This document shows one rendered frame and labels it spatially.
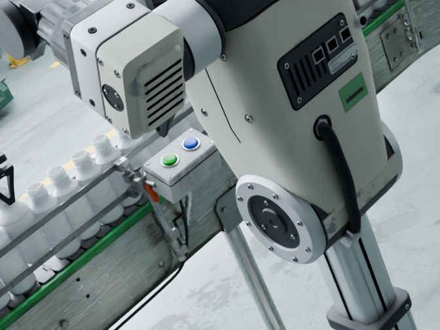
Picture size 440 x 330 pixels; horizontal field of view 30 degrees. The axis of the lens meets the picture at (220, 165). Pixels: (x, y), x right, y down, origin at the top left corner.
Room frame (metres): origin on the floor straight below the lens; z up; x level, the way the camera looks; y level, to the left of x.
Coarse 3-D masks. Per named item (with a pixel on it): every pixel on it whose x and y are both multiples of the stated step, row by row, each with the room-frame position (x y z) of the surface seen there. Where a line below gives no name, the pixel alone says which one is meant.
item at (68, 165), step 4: (112, 132) 4.48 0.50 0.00; (108, 136) 4.45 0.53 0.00; (112, 136) 4.42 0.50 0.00; (88, 148) 4.40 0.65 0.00; (92, 148) 4.38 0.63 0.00; (92, 152) 4.33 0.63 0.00; (68, 164) 4.31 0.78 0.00; (72, 164) 4.28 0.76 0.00; (68, 168) 4.25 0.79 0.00; (44, 180) 4.24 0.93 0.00; (48, 180) 4.21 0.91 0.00; (44, 184) 4.19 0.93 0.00; (48, 184) 4.17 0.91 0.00; (20, 196) 4.17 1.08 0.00; (24, 196) 4.14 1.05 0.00; (20, 200) 4.12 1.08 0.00; (24, 200) 4.09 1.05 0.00
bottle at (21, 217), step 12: (0, 204) 1.46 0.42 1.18; (12, 204) 1.47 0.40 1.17; (24, 204) 1.48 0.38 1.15; (0, 216) 1.46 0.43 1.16; (12, 216) 1.45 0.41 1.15; (24, 216) 1.46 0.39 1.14; (0, 228) 1.47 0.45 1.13; (12, 228) 1.45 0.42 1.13; (24, 228) 1.45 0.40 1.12; (24, 240) 1.45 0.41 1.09; (36, 240) 1.46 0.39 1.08; (24, 252) 1.45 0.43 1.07; (36, 252) 1.45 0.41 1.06
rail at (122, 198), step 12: (372, 0) 2.01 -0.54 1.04; (360, 12) 1.98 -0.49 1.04; (192, 108) 1.68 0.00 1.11; (180, 120) 1.66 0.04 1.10; (156, 132) 1.63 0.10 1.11; (204, 132) 1.68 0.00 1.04; (144, 144) 1.61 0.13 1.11; (132, 156) 1.59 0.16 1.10; (108, 168) 1.56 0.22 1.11; (96, 180) 1.54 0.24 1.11; (84, 192) 1.52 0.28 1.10; (60, 204) 1.49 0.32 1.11; (48, 216) 1.47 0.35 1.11; (96, 216) 1.52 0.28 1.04; (36, 228) 1.46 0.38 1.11; (84, 228) 1.50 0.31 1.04; (12, 240) 1.43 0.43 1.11; (72, 240) 1.48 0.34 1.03; (0, 252) 1.41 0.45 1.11; (48, 252) 1.45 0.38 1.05; (36, 264) 1.44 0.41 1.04; (24, 276) 1.42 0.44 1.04
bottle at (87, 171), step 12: (72, 156) 1.57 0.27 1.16; (84, 156) 1.56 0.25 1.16; (84, 168) 1.55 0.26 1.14; (96, 168) 1.56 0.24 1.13; (84, 180) 1.54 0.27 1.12; (108, 180) 1.57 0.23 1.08; (96, 192) 1.54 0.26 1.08; (108, 192) 1.55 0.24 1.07; (96, 204) 1.54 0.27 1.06; (108, 204) 1.54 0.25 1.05; (120, 204) 1.56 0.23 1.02; (108, 216) 1.54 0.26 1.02; (120, 216) 1.55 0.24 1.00
